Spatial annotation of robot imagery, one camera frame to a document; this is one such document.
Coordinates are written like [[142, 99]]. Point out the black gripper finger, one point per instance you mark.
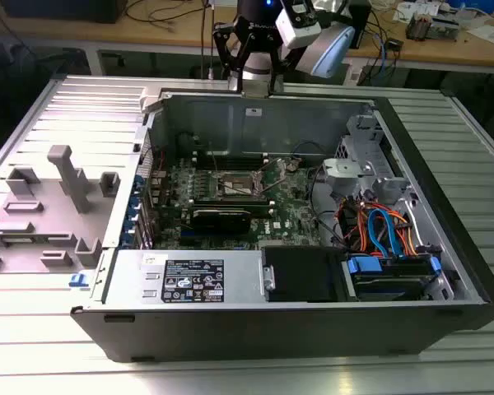
[[273, 61], [222, 45]]

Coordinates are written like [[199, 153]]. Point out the thin metal locking lever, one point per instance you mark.
[[214, 158], [273, 185]]

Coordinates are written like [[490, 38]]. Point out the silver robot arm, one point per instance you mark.
[[333, 53]]

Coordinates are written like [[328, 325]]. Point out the blue expansion slot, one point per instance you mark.
[[188, 235]]

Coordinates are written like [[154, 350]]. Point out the long wooden desk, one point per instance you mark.
[[169, 35]]

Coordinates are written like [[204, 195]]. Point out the tall black box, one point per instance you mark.
[[362, 24]]

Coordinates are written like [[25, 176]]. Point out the round coin battery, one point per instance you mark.
[[293, 165]]

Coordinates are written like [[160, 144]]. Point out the small black adapter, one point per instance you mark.
[[394, 43]]

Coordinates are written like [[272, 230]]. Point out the printed paper sheet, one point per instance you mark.
[[407, 10]]

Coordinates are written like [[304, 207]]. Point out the silver drive cage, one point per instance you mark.
[[378, 164]]

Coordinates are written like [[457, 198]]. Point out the metal heat sink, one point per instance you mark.
[[420, 26]]

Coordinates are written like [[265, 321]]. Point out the green motherboard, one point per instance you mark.
[[288, 214]]

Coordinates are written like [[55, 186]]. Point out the wide black box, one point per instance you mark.
[[66, 10]]

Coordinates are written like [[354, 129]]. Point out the blue card retention clip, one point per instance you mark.
[[127, 239], [135, 202], [138, 182], [131, 221]]

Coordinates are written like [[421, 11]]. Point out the black graphics card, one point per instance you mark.
[[218, 222]]

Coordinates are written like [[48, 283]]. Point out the grey hardware part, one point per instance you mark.
[[444, 28]]

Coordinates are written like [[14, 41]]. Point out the black plastic shroud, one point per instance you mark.
[[300, 275]]

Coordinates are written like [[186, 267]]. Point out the black office chair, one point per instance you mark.
[[8, 74]]

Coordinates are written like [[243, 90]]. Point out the white paper sheet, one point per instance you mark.
[[492, 35]]

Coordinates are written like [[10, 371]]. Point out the hard disk in blue carrier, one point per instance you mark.
[[364, 264]]

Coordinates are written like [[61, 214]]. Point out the grey parts rack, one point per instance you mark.
[[45, 222]]

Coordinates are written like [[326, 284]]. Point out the silver power supply unit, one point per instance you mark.
[[127, 280]]

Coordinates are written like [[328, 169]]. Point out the open black PC case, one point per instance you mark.
[[271, 333]]

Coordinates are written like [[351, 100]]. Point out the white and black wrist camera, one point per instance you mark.
[[298, 31]]

